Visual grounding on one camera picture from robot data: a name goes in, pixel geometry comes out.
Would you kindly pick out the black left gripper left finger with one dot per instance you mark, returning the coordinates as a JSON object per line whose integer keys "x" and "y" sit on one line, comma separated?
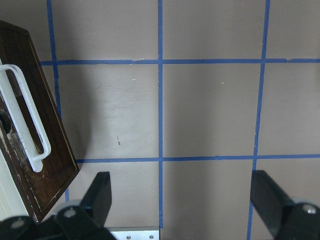
{"x": 97, "y": 200}

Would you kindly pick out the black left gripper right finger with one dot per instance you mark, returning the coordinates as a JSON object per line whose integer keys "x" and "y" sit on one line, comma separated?
{"x": 270, "y": 201}

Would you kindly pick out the dark brown wooden drawer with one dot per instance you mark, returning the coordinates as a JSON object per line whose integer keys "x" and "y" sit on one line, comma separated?
{"x": 33, "y": 140}

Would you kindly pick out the cream white cabinet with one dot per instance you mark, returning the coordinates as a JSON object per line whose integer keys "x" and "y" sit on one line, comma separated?
{"x": 11, "y": 203}

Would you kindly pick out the silver metal bracket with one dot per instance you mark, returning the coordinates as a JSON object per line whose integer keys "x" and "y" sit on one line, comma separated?
{"x": 135, "y": 233}

